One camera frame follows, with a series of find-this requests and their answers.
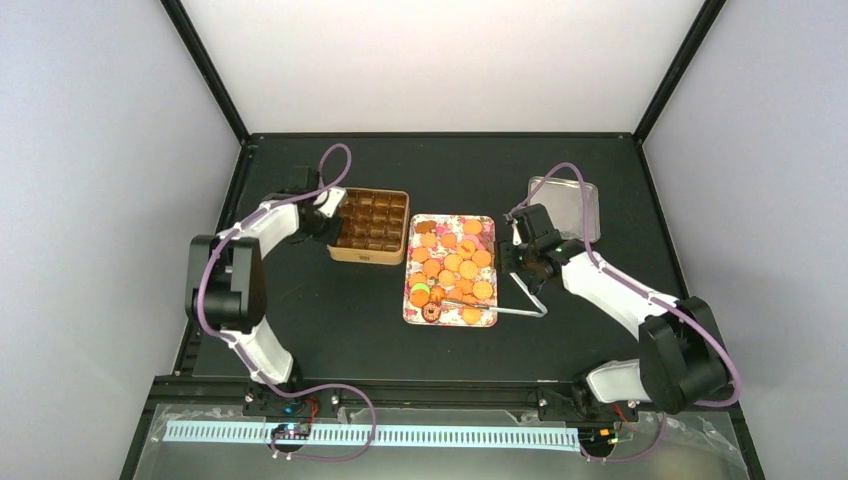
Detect white slotted cable duct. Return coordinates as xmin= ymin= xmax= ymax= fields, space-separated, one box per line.
xmin=158 ymin=420 xmax=580 ymax=452

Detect chocolate donut cookie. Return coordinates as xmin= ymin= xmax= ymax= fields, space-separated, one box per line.
xmin=421 ymin=302 xmax=442 ymax=323

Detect silver tin lid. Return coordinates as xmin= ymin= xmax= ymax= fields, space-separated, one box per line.
xmin=528 ymin=176 xmax=601 ymax=243

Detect purple cable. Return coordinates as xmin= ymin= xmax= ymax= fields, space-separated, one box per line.
xmin=506 ymin=162 xmax=743 ymax=464
xmin=195 ymin=142 xmax=379 ymax=464

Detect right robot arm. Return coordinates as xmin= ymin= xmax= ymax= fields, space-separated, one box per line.
xmin=496 ymin=204 xmax=734 ymax=419

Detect floral serving tray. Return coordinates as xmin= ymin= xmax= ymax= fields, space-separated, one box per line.
xmin=402 ymin=214 xmax=498 ymax=328

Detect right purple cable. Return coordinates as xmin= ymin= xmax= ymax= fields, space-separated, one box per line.
xmin=506 ymin=162 xmax=743 ymax=464

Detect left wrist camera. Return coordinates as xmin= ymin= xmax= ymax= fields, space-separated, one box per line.
xmin=313 ymin=187 xmax=347 ymax=218

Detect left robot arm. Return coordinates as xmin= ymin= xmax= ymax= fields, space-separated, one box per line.
xmin=185 ymin=167 xmax=347 ymax=387

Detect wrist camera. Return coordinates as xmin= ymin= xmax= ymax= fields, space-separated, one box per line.
xmin=511 ymin=222 xmax=523 ymax=246
xmin=313 ymin=187 xmax=347 ymax=218

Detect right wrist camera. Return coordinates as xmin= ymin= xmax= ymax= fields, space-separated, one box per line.
xmin=511 ymin=222 xmax=523 ymax=246

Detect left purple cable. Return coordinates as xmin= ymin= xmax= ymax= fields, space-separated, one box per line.
xmin=195 ymin=142 xmax=379 ymax=464

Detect gold cookie tin with tray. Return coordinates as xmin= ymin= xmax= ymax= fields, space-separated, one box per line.
xmin=327 ymin=187 xmax=410 ymax=266

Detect green macaron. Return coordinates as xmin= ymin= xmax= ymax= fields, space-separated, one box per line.
xmin=410 ymin=282 xmax=430 ymax=296

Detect brown bear cookie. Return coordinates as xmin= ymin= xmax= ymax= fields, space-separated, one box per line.
xmin=415 ymin=221 xmax=437 ymax=234

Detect white and metal tongs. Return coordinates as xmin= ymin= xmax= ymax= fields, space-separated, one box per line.
xmin=442 ymin=273 xmax=549 ymax=318

